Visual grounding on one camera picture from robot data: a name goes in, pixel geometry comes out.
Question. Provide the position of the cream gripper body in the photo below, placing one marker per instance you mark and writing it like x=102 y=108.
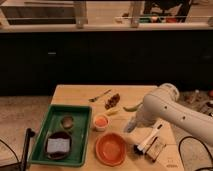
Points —
x=135 y=120

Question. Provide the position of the grey blue towel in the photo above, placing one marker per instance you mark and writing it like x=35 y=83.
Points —
x=128 y=126

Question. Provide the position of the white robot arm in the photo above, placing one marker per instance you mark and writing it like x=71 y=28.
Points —
x=162 y=103

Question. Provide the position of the red bowl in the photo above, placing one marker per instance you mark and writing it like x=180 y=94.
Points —
x=110 y=149

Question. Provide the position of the green pepper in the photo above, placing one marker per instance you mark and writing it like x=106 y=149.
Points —
x=132 y=109

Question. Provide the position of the yellow food piece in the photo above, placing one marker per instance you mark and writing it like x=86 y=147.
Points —
x=112 y=111

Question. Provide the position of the brown dried food cluster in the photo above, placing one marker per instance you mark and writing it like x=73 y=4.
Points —
x=112 y=102

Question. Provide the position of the small orange cup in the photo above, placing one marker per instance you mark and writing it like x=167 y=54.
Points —
x=100 y=122

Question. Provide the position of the green plastic tray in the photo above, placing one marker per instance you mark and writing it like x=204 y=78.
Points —
x=79 y=134

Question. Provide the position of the dark brown plate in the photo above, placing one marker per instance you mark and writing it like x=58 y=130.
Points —
x=58 y=155

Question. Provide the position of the grey sponge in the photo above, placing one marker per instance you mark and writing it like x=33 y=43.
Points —
x=58 y=145

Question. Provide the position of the white handled brush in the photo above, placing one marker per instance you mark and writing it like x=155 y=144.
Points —
x=140 y=148

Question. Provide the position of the black stand post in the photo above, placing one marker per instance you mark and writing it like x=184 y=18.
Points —
x=28 y=135

